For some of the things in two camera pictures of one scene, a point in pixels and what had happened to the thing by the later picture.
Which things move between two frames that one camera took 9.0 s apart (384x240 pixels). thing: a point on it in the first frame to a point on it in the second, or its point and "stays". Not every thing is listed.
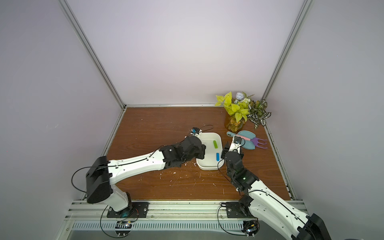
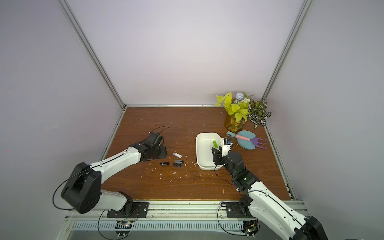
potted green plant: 241,108 stays
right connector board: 250,227 stays
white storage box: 212,160 stays
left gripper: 201,148 to 164,154
